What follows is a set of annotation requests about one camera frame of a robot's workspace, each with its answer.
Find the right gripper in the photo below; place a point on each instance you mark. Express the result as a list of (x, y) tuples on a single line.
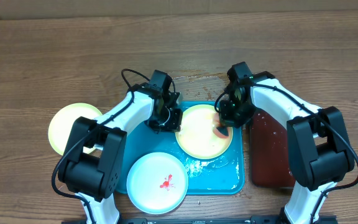
[(229, 119)]

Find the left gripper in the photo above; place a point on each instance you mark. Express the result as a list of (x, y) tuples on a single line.
[(173, 126)]

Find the red and black sponge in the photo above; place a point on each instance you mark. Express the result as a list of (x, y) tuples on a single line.
[(218, 129)]

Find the yellow-green plate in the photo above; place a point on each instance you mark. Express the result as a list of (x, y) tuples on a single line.
[(62, 122), (196, 137)]

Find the light blue plate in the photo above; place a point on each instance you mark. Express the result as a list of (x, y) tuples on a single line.
[(157, 183)]

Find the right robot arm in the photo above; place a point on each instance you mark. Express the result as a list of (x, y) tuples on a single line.
[(319, 151)]

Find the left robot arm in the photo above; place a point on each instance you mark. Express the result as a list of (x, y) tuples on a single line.
[(90, 167)]

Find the black tray with dark water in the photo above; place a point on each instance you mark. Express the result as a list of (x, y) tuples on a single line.
[(269, 165)]

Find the teal plastic tray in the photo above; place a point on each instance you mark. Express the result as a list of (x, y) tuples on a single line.
[(222, 175)]

